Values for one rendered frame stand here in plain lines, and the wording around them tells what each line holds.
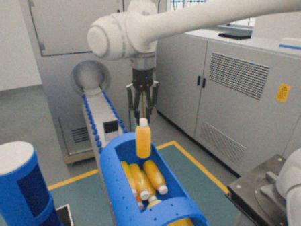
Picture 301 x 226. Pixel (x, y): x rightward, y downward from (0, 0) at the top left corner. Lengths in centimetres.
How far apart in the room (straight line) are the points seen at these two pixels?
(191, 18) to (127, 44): 16
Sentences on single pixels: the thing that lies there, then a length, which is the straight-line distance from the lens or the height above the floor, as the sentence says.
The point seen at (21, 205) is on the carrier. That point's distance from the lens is 141.
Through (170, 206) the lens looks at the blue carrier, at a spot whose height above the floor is 123.
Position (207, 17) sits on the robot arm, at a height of 175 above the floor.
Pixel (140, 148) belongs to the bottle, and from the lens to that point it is 86.
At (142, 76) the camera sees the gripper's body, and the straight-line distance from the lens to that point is 70.
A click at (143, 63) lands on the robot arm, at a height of 160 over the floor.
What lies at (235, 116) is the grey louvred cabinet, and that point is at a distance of 223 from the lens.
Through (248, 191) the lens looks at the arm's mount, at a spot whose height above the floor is 107.
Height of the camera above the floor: 177
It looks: 30 degrees down
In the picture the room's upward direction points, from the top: straight up
